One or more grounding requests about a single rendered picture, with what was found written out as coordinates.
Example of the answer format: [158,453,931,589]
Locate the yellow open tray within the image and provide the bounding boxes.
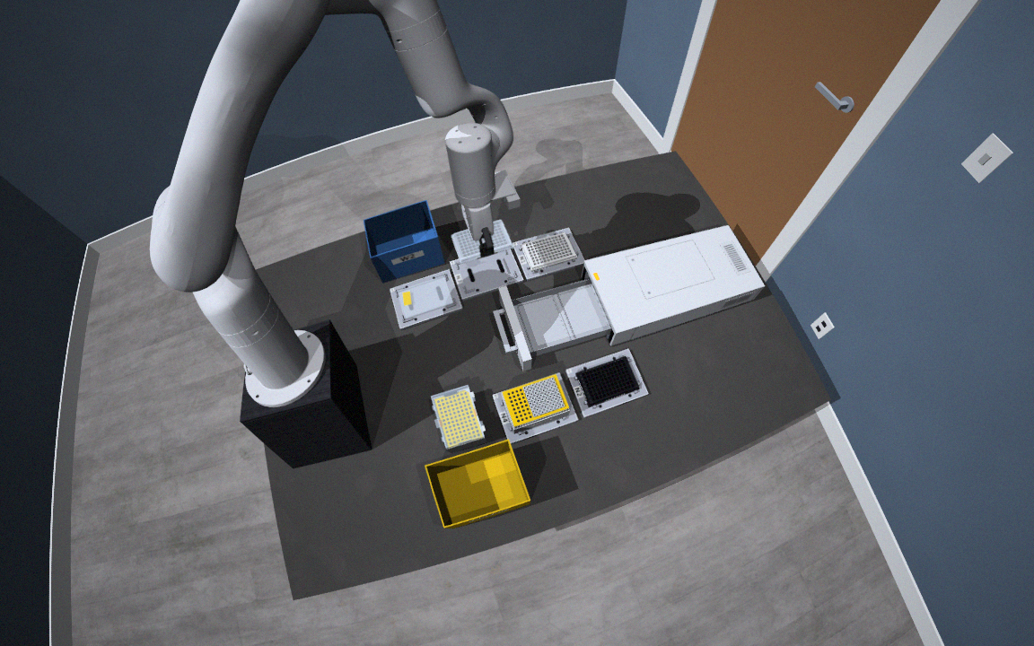
[425,440,530,528]

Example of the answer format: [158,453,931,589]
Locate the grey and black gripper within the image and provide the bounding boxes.
[461,201,495,257]

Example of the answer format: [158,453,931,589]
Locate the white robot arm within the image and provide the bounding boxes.
[150,0,520,407]

